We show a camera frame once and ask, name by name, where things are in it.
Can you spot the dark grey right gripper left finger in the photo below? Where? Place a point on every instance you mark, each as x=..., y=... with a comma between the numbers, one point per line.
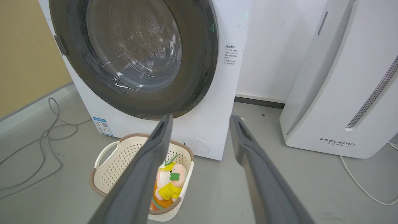
x=140, y=180

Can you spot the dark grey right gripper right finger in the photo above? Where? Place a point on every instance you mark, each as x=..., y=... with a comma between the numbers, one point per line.
x=264, y=183

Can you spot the white washing machine body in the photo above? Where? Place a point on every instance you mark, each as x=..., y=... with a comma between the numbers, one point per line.
x=214, y=118

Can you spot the round dark washing machine door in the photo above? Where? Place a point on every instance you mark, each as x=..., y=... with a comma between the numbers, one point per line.
x=136, y=56

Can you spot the cream perforated laundry basket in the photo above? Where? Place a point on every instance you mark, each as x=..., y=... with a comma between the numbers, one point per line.
x=115, y=165

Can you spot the pink yellow plush doll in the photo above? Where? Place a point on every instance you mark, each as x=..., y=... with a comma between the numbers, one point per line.
x=169, y=183

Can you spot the white Feelbird air purifier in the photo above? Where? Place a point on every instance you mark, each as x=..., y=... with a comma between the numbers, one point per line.
x=345, y=93

